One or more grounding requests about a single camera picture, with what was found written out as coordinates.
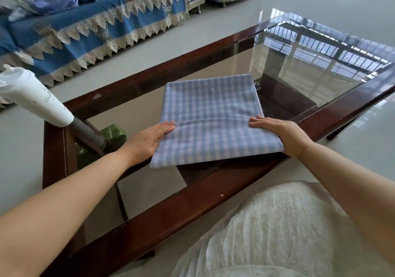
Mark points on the dark wood glass coffee table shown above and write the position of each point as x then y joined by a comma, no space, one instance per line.
191,206

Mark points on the person's left hand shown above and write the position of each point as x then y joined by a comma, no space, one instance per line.
142,145

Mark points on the person's right fingers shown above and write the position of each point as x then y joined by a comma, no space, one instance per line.
260,122

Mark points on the blue checked cloth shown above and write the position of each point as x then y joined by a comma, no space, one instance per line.
213,116

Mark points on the white crinkled dress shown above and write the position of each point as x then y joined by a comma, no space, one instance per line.
277,233

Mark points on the person's left forearm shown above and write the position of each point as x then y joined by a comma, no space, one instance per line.
61,206

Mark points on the blue lace-trimmed sofa cover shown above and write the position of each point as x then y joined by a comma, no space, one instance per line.
92,33

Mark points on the person's right forearm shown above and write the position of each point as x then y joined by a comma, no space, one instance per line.
348,181

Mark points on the green packet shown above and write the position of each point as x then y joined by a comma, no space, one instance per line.
114,135

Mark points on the person's left fingers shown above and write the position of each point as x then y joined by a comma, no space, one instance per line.
165,128

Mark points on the person's right hand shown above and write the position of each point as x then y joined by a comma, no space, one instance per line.
285,135

